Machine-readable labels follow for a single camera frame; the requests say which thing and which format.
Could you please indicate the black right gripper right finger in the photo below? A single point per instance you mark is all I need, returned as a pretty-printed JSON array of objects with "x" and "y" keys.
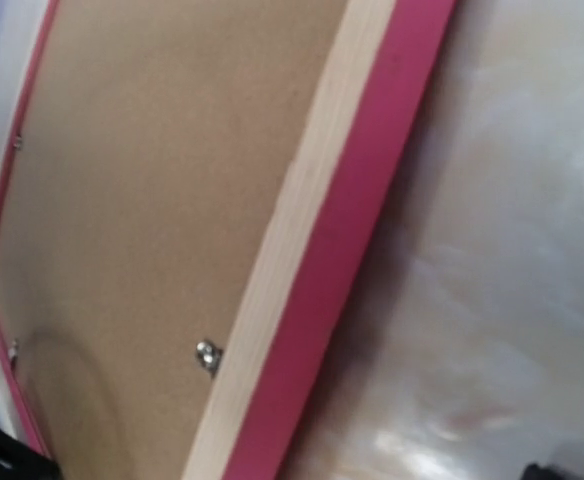
[{"x": 536, "y": 471}]

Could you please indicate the brown backing board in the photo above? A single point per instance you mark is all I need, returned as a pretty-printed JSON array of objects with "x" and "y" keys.
[{"x": 154, "y": 146}]

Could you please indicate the pink wooden picture frame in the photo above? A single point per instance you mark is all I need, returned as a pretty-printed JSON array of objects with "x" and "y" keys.
[{"x": 358, "y": 124}]

